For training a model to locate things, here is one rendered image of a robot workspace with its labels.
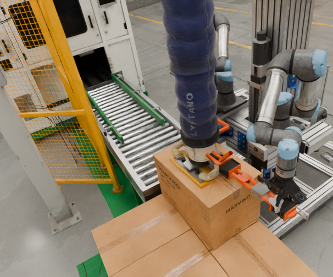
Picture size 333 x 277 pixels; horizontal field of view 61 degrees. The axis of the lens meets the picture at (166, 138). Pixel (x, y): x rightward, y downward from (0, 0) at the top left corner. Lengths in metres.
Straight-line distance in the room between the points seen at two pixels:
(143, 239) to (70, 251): 1.02
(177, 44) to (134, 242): 1.29
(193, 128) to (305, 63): 0.61
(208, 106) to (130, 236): 1.05
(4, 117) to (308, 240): 2.54
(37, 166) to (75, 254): 0.84
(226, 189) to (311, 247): 1.17
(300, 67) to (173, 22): 0.60
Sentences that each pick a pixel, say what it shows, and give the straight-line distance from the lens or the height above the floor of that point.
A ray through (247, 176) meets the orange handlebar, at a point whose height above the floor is 1.09.
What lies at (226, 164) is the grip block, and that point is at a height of 1.09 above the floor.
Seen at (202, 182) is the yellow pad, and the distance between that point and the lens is 1.67.
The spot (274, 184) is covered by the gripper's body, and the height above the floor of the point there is 1.21.
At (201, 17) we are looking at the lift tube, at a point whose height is 1.84.
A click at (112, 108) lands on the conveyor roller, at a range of 3.54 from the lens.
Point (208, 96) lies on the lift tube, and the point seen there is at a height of 1.46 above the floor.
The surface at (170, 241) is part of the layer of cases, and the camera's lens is 1.96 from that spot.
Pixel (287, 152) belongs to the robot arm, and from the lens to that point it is 1.16.
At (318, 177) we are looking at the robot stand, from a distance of 2.85.
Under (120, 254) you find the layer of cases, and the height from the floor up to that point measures 0.54.
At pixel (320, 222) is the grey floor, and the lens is 2.79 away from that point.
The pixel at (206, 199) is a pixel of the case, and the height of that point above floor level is 0.95.
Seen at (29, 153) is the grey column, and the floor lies 0.87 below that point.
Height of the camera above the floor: 2.16
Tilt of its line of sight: 36 degrees down
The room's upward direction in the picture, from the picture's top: 11 degrees counter-clockwise
